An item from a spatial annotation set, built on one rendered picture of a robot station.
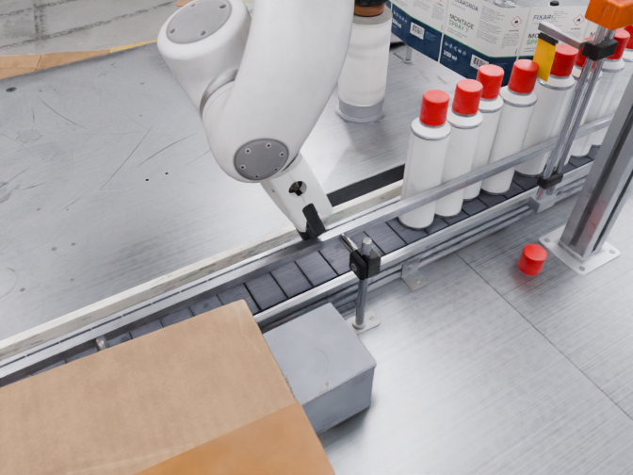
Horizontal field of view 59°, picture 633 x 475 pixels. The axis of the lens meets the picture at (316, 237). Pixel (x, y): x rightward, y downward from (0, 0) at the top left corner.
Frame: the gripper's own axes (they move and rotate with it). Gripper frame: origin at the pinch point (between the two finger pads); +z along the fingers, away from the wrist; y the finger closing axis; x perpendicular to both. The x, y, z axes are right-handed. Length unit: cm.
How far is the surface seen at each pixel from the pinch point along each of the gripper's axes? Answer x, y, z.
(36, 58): 43, 271, 83
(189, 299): 16.4, -4.5, -7.7
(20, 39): 46, 304, 83
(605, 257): -34.2, -18.3, 24.0
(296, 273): 4.8, -1.1, 4.9
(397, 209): -10.3, -4.5, 1.7
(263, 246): 6.3, 3.3, 1.5
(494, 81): -30.0, -0.9, -3.5
